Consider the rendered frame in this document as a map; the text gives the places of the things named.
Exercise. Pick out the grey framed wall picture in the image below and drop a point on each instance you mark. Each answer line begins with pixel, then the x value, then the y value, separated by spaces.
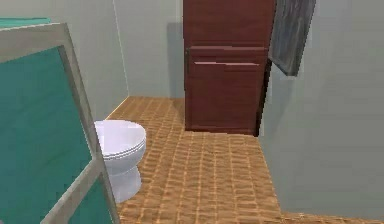
pixel 290 33

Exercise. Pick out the dark red wooden cupboard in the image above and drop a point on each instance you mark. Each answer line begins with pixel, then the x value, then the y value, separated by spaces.
pixel 226 86

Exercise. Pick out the teal glass shower enclosure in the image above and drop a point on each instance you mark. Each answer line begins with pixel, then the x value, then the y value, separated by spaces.
pixel 36 133

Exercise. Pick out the white toilet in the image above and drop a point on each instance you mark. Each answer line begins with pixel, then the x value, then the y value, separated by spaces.
pixel 120 143

